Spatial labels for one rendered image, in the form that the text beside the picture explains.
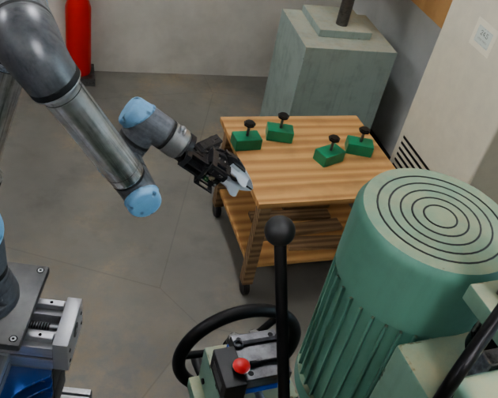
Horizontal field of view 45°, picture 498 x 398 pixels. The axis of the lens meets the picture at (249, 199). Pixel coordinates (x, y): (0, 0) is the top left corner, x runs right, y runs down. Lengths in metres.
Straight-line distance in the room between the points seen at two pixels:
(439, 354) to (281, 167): 1.76
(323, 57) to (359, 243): 2.37
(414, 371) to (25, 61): 0.75
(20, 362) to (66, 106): 0.62
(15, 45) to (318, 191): 1.46
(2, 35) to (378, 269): 0.72
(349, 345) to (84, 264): 1.98
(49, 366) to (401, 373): 0.96
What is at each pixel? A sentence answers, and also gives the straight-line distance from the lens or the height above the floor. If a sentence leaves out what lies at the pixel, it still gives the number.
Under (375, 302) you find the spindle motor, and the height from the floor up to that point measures 1.43.
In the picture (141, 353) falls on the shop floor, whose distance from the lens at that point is 2.30.
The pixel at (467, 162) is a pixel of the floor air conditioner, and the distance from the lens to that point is 2.38.
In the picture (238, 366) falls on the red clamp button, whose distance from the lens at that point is 1.05.
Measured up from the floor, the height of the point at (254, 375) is 1.00.
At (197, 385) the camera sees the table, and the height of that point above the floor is 0.87.
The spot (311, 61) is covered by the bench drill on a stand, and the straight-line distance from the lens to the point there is 2.95.
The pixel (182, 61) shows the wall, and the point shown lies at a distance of 3.91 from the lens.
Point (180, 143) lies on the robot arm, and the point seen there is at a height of 1.11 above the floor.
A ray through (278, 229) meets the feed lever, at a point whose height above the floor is 1.45.
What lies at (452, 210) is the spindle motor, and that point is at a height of 1.50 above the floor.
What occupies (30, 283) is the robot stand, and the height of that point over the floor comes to 0.82.
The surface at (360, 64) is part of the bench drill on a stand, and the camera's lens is 3.05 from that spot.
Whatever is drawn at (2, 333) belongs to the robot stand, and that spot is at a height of 0.82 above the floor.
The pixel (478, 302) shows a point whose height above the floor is 1.51.
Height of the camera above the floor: 1.87
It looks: 39 degrees down
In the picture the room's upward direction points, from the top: 12 degrees clockwise
